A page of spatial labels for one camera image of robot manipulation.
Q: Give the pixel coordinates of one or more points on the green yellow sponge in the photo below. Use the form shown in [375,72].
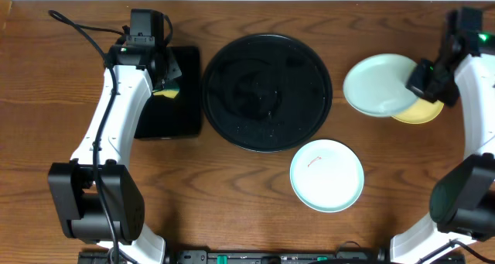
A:
[168,90]

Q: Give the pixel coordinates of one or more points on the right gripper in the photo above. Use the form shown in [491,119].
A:
[415,84]

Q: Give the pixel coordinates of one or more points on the yellow plate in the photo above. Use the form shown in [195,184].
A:
[420,112]

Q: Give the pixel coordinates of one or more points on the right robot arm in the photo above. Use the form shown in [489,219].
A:
[461,206]

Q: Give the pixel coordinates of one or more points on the round black tray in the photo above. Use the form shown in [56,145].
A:
[266,92]

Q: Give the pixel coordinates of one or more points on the light green plate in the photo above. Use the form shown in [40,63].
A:
[326,176]
[376,86]

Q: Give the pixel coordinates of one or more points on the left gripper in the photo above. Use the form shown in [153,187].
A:
[170,73]

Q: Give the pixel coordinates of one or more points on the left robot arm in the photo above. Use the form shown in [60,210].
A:
[95,197]

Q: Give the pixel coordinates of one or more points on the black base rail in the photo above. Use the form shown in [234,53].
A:
[203,257]

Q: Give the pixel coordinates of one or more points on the black rectangular tray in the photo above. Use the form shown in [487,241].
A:
[165,118]

